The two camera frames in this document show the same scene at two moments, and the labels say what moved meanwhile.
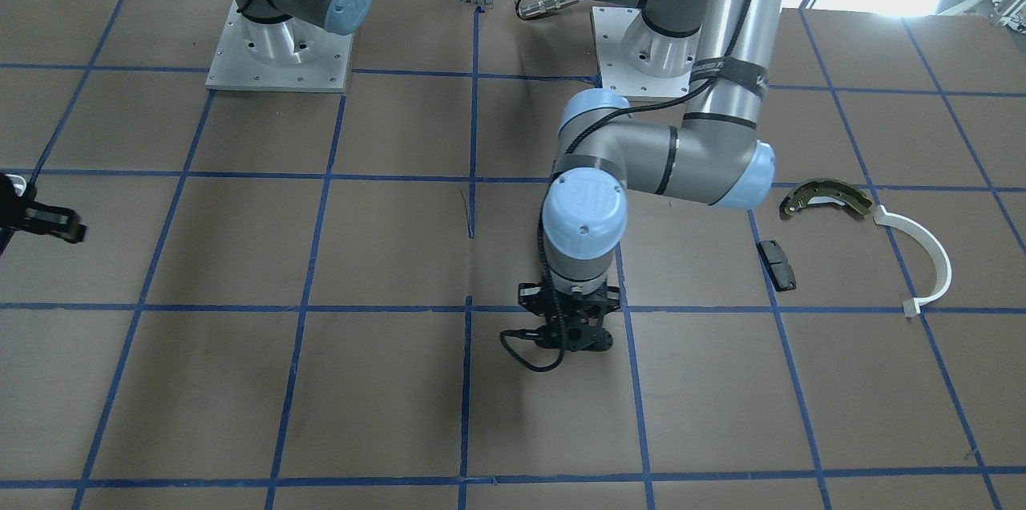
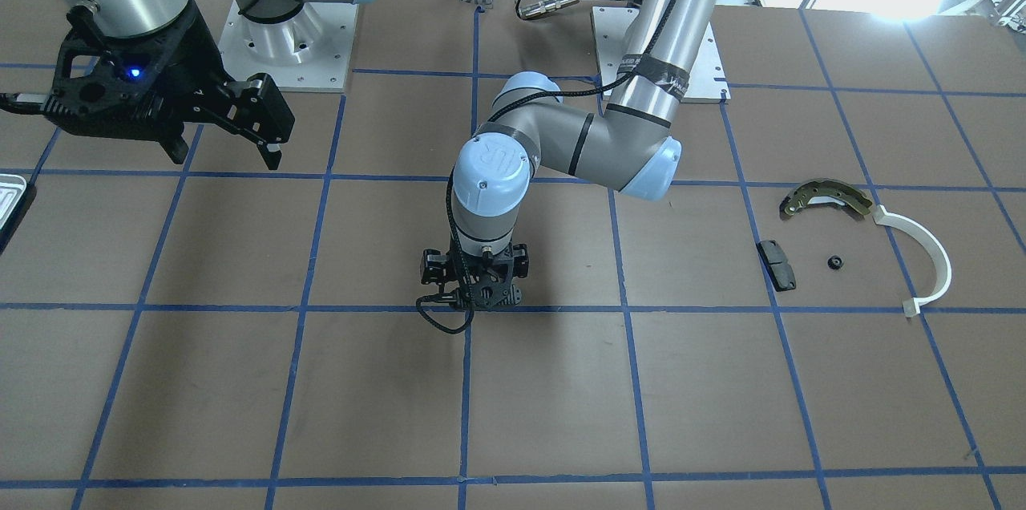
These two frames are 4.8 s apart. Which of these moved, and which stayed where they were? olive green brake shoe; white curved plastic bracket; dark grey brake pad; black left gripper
Moved: black left gripper
Stayed: white curved plastic bracket; olive green brake shoe; dark grey brake pad
